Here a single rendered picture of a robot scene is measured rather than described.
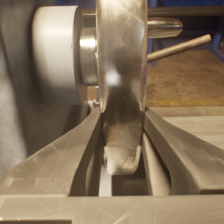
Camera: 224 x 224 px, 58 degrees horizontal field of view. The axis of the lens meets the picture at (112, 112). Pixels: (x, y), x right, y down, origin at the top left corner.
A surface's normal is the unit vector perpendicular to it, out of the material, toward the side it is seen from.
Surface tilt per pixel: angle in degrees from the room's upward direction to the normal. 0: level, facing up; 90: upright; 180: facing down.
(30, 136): 90
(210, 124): 0
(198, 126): 0
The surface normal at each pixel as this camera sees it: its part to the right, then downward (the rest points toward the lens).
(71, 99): 0.01, 0.92
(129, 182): -0.17, -0.63
